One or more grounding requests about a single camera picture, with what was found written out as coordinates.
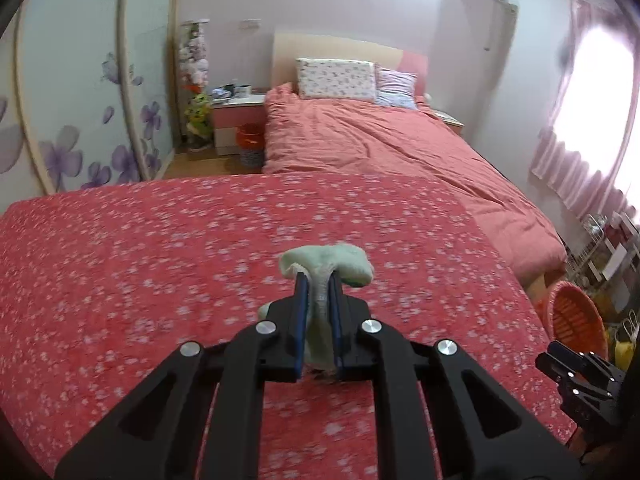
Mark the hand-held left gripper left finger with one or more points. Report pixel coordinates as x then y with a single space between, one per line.
300 330

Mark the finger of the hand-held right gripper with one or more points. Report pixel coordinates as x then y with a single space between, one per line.
557 372
565 352

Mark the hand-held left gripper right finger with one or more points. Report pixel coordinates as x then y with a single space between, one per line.
335 330

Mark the orange plastic basket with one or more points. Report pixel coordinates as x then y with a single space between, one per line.
575 320

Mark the light green sock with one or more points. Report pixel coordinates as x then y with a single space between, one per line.
325 260

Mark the yellow bag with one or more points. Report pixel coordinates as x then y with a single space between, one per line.
623 355

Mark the red floral tablecloth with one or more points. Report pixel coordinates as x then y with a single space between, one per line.
150 270

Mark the bed with pink duvet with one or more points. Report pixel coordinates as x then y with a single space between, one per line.
400 160

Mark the red waste bin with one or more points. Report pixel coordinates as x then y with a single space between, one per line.
250 145

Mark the pink curtain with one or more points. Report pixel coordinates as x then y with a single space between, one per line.
580 160

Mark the pink white nightstand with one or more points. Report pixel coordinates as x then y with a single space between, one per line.
235 120

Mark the green yellow plush toy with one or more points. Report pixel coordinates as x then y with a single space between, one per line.
198 115

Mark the white mug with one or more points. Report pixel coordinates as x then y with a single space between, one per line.
245 90

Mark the dark mug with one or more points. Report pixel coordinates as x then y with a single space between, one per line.
230 91

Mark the pink striped pillow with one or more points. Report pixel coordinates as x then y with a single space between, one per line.
396 87

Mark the white floral pillow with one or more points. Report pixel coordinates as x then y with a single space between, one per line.
335 79

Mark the beige pink headboard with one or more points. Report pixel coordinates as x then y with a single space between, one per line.
340 47

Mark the hanging plush toys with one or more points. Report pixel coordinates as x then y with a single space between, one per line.
194 57

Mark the floral sliding door wardrobe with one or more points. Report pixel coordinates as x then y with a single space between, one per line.
75 85

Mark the white wall socket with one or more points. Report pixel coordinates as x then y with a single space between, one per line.
251 23

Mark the white wall pipe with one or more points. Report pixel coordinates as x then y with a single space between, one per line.
491 25

